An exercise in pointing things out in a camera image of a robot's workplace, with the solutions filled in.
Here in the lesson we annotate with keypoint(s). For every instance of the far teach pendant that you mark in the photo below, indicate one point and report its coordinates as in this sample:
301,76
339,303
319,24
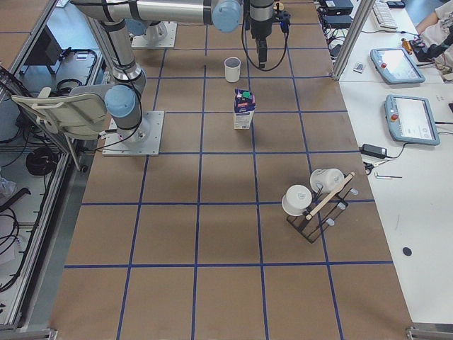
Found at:
396,66

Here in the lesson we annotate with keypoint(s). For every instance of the white cup on rack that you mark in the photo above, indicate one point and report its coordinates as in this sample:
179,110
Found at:
296,200
325,180

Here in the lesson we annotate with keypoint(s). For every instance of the near teach pendant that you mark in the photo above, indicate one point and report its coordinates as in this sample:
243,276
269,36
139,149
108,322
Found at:
410,119

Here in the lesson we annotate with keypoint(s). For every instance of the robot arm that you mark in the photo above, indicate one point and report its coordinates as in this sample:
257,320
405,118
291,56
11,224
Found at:
110,17
184,58

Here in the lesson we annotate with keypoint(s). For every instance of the teach pendant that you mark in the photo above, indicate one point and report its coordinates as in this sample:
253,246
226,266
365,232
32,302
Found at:
396,66
410,119

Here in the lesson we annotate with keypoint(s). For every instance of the black wire cup rack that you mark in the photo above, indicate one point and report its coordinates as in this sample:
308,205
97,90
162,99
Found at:
323,211

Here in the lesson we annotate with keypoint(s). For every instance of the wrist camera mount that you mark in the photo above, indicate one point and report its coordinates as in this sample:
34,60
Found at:
283,19

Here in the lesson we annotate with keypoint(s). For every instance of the grey office chair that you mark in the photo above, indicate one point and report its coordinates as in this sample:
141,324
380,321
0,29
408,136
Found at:
80,115

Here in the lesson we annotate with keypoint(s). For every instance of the white HOME mug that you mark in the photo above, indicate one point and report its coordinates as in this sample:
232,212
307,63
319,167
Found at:
232,69

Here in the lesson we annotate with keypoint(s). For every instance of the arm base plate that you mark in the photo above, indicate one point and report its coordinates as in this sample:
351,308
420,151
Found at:
145,141
159,36

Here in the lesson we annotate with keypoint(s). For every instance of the aluminium frame post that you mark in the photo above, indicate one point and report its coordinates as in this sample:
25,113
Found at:
362,12

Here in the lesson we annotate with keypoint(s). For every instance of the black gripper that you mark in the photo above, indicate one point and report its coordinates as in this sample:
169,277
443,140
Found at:
260,30

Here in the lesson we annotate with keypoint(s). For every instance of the black power adapter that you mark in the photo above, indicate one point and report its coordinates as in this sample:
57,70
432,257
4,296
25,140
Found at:
373,151

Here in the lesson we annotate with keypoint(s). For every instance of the blue white milk carton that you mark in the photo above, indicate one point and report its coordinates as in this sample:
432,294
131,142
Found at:
244,107

